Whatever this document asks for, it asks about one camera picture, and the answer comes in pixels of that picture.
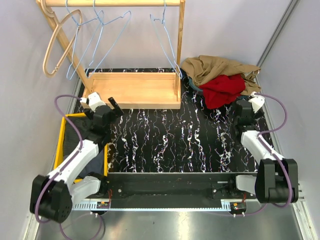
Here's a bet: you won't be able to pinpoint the tan brown skirt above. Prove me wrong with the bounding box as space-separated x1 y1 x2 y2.
181 55 261 96

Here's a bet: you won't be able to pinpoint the blue wire hanger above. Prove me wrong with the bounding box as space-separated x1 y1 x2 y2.
85 0 132 79
65 0 104 80
149 0 183 79

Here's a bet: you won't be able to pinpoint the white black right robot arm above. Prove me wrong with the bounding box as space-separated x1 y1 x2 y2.
227 96 299 207

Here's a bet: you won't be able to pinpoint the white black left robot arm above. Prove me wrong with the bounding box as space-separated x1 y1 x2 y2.
29 92 124 224

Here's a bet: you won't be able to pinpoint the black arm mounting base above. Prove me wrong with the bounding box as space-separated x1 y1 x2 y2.
107 172 254 212

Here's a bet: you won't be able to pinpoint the wooden hanger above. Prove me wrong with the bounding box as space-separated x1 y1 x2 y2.
41 0 84 78

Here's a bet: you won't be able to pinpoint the yellow plastic crate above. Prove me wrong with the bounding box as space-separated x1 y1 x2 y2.
53 112 108 183

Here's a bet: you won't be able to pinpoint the dark grey folded clothes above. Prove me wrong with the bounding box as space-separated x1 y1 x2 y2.
62 117 106 176

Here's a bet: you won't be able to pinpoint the red cloth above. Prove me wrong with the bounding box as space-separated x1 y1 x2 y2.
199 74 246 109

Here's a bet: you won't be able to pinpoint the wooden clothes rack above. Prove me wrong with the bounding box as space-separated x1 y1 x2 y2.
37 0 185 109

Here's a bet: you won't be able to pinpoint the black marble pattern mat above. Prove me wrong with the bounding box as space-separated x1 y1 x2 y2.
90 77 258 173

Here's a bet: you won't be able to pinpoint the teal plastic basin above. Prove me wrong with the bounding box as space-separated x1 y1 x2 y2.
181 69 203 96

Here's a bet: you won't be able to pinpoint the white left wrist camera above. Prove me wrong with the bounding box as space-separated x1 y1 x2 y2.
79 92 106 112

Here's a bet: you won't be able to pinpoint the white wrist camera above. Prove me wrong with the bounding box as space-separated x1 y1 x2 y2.
248 91 265 113
79 92 106 112

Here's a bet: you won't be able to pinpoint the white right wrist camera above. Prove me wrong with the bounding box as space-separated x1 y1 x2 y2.
248 91 265 113

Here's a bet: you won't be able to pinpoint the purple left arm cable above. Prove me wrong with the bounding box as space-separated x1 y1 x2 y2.
33 94 106 240

